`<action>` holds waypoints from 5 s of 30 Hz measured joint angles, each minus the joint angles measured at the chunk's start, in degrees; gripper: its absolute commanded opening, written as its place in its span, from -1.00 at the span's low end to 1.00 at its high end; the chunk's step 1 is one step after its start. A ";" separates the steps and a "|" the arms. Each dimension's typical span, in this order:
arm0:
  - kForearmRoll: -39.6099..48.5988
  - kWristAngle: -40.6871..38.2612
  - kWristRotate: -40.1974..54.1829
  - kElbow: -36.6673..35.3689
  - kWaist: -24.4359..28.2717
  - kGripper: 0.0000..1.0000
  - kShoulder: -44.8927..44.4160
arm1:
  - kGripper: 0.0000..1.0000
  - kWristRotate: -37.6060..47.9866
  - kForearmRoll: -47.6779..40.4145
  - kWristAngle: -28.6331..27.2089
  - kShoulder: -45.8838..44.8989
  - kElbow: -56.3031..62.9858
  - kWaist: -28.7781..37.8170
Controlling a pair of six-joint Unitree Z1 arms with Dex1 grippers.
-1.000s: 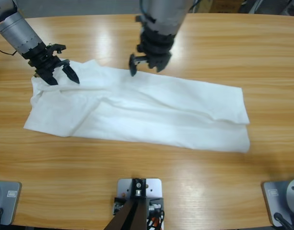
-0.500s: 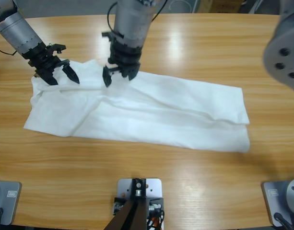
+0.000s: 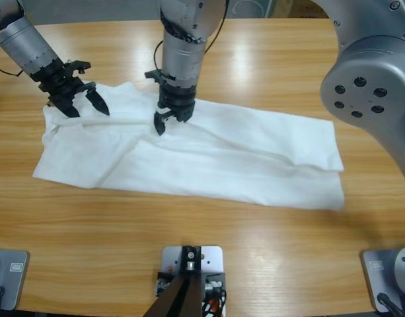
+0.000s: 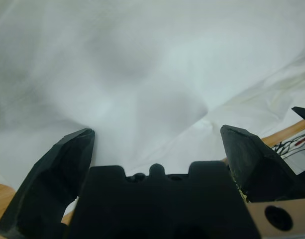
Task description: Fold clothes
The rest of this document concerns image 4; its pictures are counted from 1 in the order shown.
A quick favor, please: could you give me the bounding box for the white t-shirt with black logo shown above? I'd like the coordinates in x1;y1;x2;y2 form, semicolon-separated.
0;0;305;192

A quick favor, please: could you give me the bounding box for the orange cable bundle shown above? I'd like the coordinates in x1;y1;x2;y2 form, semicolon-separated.
271;129;305;160

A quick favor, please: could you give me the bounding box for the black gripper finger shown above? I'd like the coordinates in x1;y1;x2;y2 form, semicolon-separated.
219;124;299;204
0;128;96;238

